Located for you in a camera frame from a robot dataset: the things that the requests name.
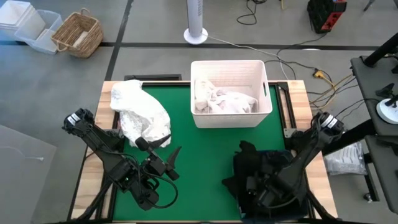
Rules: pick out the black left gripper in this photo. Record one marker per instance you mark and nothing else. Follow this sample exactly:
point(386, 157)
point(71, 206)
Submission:
point(160, 166)

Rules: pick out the long black garment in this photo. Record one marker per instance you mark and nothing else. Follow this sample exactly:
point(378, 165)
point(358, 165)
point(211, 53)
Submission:
point(245, 158)

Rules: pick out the black slanted pole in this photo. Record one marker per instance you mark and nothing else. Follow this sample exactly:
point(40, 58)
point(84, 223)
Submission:
point(382, 51)

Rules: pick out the grey metal bracket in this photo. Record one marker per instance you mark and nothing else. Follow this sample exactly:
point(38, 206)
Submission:
point(287, 132)

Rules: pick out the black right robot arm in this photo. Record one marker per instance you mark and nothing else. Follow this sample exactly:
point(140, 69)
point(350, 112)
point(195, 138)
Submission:
point(311, 146)

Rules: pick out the wicker basket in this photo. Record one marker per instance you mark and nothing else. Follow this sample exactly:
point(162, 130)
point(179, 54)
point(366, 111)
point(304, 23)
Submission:
point(77, 32)

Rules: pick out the black side table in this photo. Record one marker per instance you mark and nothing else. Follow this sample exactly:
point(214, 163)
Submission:
point(370, 93)

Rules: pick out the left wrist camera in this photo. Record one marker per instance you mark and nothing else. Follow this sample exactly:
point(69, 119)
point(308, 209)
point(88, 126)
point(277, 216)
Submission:
point(142, 144)

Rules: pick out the white round device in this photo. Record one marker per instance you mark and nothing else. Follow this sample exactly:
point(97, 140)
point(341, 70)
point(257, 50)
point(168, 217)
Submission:
point(388, 113)

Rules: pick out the clear plastic storage bin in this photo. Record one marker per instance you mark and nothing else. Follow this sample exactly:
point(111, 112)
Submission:
point(49, 28)

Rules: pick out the small metal floor foot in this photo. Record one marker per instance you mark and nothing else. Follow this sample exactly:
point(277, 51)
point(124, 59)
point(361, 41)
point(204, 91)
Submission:
point(367, 197)

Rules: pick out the black aluminium table frame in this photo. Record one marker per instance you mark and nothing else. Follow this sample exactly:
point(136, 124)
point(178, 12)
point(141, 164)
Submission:
point(140, 77)

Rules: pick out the large white lace garment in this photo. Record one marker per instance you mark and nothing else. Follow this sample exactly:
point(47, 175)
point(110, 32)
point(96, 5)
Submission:
point(140, 109)

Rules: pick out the large white shirt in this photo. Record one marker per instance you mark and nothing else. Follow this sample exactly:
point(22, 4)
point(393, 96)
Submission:
point(236, 104)

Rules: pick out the black and red crate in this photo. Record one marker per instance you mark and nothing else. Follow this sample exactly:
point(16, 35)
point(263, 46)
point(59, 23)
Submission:
point(325, 15)

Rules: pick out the translucent floor sheet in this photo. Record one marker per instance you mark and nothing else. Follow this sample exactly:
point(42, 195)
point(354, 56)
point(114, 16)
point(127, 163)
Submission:
point(21, 174)

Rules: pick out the navy blue fabric bin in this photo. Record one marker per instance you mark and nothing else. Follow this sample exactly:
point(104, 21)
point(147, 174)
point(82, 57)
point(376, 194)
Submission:
point(273, 152)

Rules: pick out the black clamp mount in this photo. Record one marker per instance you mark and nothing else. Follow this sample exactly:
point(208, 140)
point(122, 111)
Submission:
point(385, 91)

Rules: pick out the stacked white plastic bins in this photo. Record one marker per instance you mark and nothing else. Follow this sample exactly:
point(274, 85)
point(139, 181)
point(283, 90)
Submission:
point(15, 15)

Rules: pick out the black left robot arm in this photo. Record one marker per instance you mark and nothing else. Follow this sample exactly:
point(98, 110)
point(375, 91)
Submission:
point(102, 146)

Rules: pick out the clear plastic bag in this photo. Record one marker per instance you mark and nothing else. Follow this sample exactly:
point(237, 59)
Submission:
point(345, 160)

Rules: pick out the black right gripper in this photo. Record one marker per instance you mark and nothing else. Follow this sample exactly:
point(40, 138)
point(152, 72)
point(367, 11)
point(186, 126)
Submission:
point(264, 188)

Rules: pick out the white tower fan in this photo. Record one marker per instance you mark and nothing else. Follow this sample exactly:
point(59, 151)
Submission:
point(195, 18)

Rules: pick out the green table mat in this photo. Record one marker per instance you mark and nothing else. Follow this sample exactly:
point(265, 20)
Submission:
point(202, 149)

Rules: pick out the white plastic laundry basket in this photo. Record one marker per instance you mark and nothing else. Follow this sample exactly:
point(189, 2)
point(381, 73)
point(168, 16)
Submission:
point(230, 119)

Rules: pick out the dark grey table panel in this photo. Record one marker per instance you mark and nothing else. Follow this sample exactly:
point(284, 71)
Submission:
point(385, 174)

